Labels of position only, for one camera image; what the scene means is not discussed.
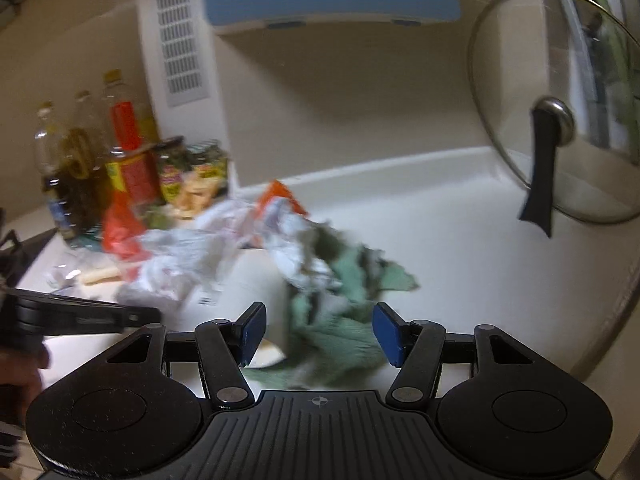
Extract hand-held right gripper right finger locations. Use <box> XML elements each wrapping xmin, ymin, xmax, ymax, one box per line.
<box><xmin>372</xmin><ymin>302</ymin><xmax>538</xmax><ymax>407</ymax></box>

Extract red plastic bag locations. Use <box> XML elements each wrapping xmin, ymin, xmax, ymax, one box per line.
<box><xmin>101</xmin><ymin>192</ymin><xmax>148</xmax><ymax>283</ymax></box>

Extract glass jar yellow label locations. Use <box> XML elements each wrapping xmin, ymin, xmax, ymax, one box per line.
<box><xmin>154</xmin><ymin>136</ymin><xmax>190</xmax><ymax>207</ymax></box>

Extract small glass jar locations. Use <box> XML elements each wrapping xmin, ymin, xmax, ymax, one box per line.
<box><xmin>186</xmin><ymin>139</ymin><xmax>232</xmax><ymax>213</ymax></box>

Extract oil bottle yellow red label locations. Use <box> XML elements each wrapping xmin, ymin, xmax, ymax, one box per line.
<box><xmin>101</xmin><ymin>69</ymin><xmax>162</xmax><ymax>207</ymax></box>

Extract white wall vent grille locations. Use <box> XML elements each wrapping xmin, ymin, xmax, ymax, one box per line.
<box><xmin>150</xmin><ymin>0</ymin><xmax>211</xmax><ymax>108</ymax></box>

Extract white crumpled plastic wrappers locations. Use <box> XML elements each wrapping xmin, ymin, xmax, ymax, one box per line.
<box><xmin>117</xmin><ymin>200</ymin><xmax>256</xmax><ymax>311</ymax></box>

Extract glass pot lid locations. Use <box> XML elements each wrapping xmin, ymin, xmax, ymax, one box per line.
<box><xmin>466</xmin><ymin>0</ymin><xmax>640</xmax><ymax>238</ymax></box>

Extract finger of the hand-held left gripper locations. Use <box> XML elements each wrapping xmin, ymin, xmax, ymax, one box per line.
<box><xmin>15</xmin><ymin>293</ymin><xmax>162</xmax><ymax>337</ymax></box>

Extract white crumpled plastic wrapper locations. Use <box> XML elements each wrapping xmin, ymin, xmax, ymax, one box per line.
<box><xmin>262</xmin><ymin>199</ymin><xmax>343</xmax><ymax>291</ymax></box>

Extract large dark oil bottle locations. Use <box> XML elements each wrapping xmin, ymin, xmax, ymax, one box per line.
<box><xmin>59</xmin><ymin>89</ymin><xmax>113</xmax><ymax>243</ymax></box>

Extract green terry towel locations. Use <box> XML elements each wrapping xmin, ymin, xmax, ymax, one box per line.
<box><xmin>285</xmin><ymin>220</ymin><xmax>422</xmax><ymax>391</ymax></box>

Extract black gas stove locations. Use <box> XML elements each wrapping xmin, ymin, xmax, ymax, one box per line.
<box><xmin>0</xmin><ymin>227</ymin><xmax>59</xmax><ymax>289</ymax></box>

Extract thin dark sauce bottle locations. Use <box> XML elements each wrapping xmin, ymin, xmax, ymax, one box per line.
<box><xmin>31</xmin><ymin>101</ymin><xmax>68</xmax><ymax>241</ymax></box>

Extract person's left hand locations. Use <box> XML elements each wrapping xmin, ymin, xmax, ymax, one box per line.
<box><xmin>0</xmin><ymin>346</ymin><xmax>52</xmax><ymax>411</ymax></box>

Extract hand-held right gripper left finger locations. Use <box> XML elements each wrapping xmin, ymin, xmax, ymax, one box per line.
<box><xmin>97</xmin><ymin>301</ymin><xmax>268</xmax><ymax>407</ymax></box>

